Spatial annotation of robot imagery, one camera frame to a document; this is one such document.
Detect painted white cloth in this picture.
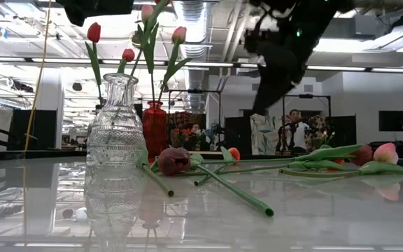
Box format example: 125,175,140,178
250,113,286,155

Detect pink artificial tulip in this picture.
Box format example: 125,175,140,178
136,3,160,103
279,141,403,179
157,25,192,103

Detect long yellow cable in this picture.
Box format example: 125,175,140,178
22,0,52,152

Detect red ribbed glass vase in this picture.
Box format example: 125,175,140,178
141,100,169,164

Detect person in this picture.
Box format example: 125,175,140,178
285,108,314,155

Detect black background desk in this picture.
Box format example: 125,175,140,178
367,139,403,159

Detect black stand frame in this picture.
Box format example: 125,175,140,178
167,89,222,155
281,93,332,155

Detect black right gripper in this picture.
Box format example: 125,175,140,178
243,0,325,115

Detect clear embossed glass vase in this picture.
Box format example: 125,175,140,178
85,72,146,169

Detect black wall monitor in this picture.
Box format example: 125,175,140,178
379,110,403,132

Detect black partition panel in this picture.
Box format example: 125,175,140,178
7,109,57,151

